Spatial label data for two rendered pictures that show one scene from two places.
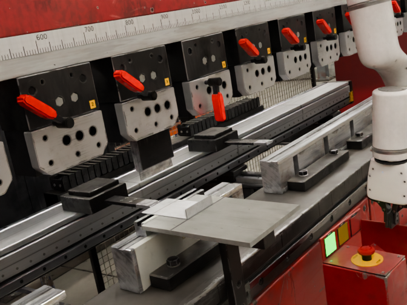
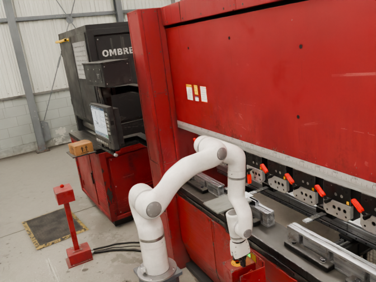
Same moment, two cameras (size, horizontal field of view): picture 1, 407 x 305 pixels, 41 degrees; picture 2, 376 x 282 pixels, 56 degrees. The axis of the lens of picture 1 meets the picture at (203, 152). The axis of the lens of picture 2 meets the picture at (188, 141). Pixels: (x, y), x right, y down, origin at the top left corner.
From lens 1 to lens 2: 2.71 m
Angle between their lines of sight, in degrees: 108
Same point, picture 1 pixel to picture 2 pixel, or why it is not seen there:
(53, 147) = not seen: hidden behind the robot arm
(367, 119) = not seen: outside the picture
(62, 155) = not seen: hidden behind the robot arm
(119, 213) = (280, 197)
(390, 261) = (230, 267)
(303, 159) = (307, 243)
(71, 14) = (221, 131)
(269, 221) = (211, 206)
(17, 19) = (212, 128)
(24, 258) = (253, 183)
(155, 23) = (239, 142)
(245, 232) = (209, 203)
